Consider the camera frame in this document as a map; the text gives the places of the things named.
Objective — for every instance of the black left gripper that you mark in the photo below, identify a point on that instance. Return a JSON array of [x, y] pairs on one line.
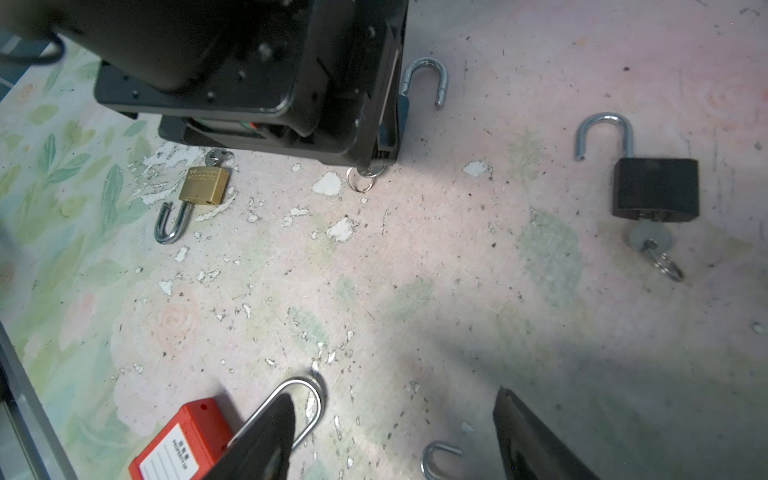
[[311, 79]]

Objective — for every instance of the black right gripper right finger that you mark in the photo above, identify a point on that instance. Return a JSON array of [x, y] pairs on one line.
[[529, 449]]

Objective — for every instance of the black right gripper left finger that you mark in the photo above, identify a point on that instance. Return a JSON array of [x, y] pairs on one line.
[[263, 452]]

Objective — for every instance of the brass padlock with key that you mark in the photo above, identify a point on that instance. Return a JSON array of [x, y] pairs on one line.
[[203, 185]]

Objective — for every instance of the black padlock with key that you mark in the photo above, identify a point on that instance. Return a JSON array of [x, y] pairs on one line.
[[649, 191]]

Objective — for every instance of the red safety padlock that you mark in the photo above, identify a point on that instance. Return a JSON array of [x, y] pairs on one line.
[[198, 435]]

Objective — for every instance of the small brass padlock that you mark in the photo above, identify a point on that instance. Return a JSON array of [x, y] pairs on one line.
[[439, 460]]

